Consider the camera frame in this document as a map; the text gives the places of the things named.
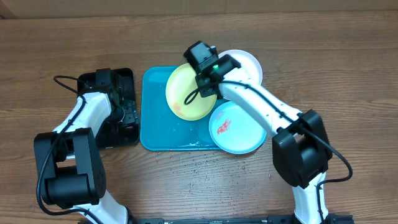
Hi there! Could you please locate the yellow plate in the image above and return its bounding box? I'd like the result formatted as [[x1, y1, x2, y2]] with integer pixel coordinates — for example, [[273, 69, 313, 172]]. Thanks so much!
[[165, 63, 216, 121]]

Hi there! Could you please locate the light blue plate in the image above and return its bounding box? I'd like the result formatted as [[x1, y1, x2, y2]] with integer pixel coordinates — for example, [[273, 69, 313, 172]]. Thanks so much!
[[209, 101, 267, 154]]

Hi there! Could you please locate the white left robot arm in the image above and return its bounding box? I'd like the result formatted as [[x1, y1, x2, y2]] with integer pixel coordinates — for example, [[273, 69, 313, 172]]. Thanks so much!
[[34, 88, 138, 223]]

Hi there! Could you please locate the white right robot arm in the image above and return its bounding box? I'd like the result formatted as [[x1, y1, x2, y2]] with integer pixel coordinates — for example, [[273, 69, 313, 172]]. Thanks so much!
[[195, 68, 332, 223]]

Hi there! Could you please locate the black water tray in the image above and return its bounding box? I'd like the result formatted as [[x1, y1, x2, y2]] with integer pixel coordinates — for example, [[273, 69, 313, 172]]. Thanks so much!
[[77, 68, 140, 148]]

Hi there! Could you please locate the teal serving tray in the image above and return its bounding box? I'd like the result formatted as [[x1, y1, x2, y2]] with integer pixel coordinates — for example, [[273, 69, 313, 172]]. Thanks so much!
[[141, 66, 227, 151]]

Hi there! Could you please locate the white plate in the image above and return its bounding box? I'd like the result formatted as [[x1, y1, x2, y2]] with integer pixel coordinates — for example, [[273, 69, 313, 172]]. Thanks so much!
[[218, 49, 263, 84]]

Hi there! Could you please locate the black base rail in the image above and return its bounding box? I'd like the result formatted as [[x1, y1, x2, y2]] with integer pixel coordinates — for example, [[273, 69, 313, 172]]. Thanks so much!
[[128, 214, 354, 224]]

